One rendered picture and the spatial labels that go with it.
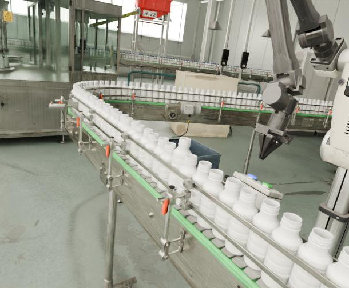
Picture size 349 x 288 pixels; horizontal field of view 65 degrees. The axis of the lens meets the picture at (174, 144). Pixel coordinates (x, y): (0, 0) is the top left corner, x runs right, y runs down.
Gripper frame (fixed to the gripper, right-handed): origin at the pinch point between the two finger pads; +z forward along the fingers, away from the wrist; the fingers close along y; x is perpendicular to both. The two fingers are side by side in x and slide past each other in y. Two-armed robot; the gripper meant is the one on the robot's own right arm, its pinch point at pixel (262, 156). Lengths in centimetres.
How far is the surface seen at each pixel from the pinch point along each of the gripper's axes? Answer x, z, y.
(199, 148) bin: 44, 12, -73
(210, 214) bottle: -15.9, 19.7, 3.8
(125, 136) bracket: -21, 15, -48
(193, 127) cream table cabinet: 272, 5, -352
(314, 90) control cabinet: 524, -181, -301
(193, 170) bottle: -17.3, 11.7, -8.0
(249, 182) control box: -4.1, 8.5, 2.4
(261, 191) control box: -4.1, 8.9, 7.3
